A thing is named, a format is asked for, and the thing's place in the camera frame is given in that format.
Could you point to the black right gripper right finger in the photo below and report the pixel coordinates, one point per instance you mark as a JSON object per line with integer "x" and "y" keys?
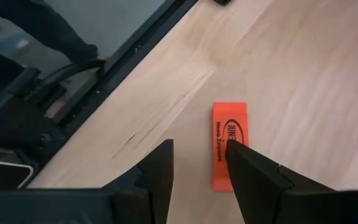
{"x": 259, "y": 193}

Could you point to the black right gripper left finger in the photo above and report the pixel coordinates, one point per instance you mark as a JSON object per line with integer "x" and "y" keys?
{"x": 154, "y": 186}

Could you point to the orange eraser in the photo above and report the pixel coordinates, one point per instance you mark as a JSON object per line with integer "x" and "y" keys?
{"x": 228, "y": 112}

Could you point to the black white-edged box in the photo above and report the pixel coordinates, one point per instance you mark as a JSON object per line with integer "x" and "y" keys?
{"x": 2, "y": 174}

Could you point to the black aluminium table frame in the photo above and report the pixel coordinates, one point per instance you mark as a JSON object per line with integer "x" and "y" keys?
{"x": 129, "y": 59}

